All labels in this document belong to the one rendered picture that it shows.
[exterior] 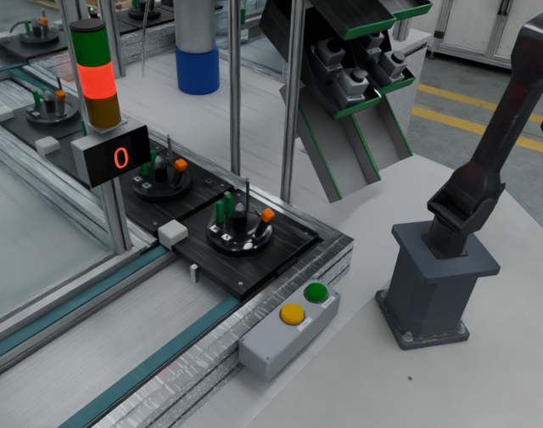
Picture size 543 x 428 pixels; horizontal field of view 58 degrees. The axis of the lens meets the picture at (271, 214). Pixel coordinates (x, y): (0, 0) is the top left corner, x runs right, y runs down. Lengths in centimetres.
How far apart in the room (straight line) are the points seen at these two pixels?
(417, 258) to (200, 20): 118
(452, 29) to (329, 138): 384
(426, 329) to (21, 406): 71
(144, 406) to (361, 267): 58
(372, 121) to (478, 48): 367
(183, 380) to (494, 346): 61
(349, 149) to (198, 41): 82
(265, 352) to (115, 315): 30
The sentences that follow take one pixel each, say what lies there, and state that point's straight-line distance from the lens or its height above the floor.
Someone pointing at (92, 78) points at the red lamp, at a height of 134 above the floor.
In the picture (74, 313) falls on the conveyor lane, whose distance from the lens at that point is 98.
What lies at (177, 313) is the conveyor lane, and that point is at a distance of 97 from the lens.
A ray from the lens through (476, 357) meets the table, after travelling 106.
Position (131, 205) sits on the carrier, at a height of 97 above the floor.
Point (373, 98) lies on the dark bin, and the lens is 107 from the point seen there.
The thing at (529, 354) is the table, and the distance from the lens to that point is 112.
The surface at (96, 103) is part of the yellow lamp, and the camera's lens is 82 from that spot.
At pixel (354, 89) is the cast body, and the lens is 102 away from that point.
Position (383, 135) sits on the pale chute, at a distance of 129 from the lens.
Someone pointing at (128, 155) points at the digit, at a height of 120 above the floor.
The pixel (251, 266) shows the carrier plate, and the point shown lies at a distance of 97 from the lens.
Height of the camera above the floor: 165
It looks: 38 degrees down
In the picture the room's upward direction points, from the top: 3 degrees clockwise
